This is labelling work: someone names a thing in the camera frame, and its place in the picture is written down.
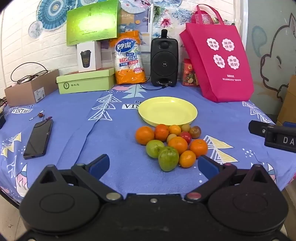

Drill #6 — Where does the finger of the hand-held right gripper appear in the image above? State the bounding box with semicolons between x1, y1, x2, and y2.
248;120;275;135

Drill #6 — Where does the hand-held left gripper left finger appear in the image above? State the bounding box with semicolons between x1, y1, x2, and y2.
37;154;123;202

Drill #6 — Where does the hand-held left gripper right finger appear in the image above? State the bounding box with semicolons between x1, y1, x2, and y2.
184;155;270;202

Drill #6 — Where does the orange mandarin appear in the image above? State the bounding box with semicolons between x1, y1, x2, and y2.
154;124;170;142
135;126;155;145
179;150;196;168
190;138;208;158
168;136;188;155

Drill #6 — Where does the red apple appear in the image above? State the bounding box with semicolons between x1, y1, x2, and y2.
179;131;192;144

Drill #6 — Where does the brownish red tomato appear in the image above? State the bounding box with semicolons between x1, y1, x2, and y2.
189;126;201;139

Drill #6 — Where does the yellow plastic plate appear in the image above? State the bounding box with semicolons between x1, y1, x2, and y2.
138;97;198;127

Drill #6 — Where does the blue printed tablecloth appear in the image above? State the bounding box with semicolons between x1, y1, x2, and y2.
0;83;284;204

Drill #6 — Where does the plain cardboard box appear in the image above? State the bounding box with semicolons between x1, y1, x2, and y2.
276;82;296;127

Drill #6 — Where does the pink tote bag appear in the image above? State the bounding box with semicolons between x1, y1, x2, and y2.
179;4;255;103

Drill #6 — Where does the black smartphone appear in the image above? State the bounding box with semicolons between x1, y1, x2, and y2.
23;119;53;160

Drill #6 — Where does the light green lidded box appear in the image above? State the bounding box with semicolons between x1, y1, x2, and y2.
56;68;115;94

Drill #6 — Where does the red printed carton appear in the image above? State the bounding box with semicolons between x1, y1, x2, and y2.
181;59;200;87

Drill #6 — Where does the brown cardboard box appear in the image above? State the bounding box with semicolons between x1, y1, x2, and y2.
4;69;60;103

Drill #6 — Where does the orange paper cup pack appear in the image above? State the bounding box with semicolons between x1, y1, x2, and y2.
110;30;147;85

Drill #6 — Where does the white cup box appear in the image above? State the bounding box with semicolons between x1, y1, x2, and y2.
77;40;102;73

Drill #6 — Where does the black speaker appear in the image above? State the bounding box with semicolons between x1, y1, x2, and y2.
150;38;179;88

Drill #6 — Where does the large green gift box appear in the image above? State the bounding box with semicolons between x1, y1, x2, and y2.
66;0;121;47

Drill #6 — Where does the small blue paper fan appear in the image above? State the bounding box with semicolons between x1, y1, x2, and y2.
28;20;42;39

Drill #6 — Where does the large blue paper fan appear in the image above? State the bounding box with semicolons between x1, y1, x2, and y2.
37;0;77;32

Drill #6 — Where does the black speaker cable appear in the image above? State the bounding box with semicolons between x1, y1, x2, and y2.
140;70;168;91

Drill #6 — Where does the black cable loop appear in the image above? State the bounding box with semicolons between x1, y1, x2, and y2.
11;64;49;84

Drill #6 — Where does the floral wall decoration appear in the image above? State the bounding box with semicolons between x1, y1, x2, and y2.
148;0;200;32

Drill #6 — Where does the blue wall poster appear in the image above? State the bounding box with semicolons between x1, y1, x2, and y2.
118;9;151;54

